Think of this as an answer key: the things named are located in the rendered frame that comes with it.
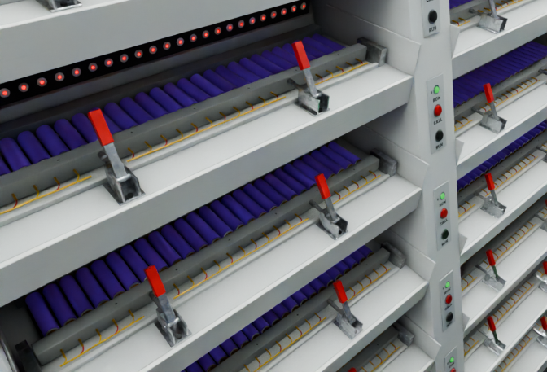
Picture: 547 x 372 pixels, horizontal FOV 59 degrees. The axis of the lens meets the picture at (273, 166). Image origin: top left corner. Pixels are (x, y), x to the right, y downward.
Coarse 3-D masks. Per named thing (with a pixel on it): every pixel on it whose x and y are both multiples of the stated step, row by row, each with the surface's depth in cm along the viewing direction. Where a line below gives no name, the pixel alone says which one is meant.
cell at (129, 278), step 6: (114, 252) 64; (108, 258) 63; (114, 258) 63; (120, 258) 63; (108, 264) 63; (114, 264) 62; (120, 264) 62; (114, 270) 62; (120, 270) 62; (126, 270) 62; (120, 276) 61; (126, 276) 61; (132, 276) 61; (126, 282) 60; (132, 282) 60; (138, 282) 61; (126, 288) 60
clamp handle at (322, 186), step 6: (318, 174) 69; (318, 180) 68; (324, 180) 68; (318, 186) 68; (324, 186) 68; (324, 192) 68; (324, 198) 68; (330, 204) 69; (330, 210) 69; (330, 216) 69; (336, 216) 70
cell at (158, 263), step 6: (138, 240) 66; (144, 240) 66; (138, 246) 65; (144, 246) 65; (150, 246) 65; (144, 252) 64; (150, 252) 64; (156, 252) 64; (144, 258) 64; (150, 258) 63; (156, 258) 63; (150, 264) 63; (156, 264) 62; (162, 264) 62
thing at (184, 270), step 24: (360, 168) 78; (312, 192) 73; (336, 192) 75; (264, 216) 69; (288, 216) 71; (240, 240) 66; (192, 264) 62; (216, 264) 65; (144, 288) 59; (168, 288) 61; (192, 288) 61; (96, 312) 56; (120, 312) 57; (48, 336) 54; (72, 336) 54; (48, 360) 53; (72, 360) 53
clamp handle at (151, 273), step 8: (144, 272) 55; (152, 272) 55; (152, 280) 55; (160, 280) 55; (152, 288) 55; (160, 288) 55; (160, 296) 55; (160, 304) 55; (168, 304) 56; (168, 312) 56; (168, 320) 56
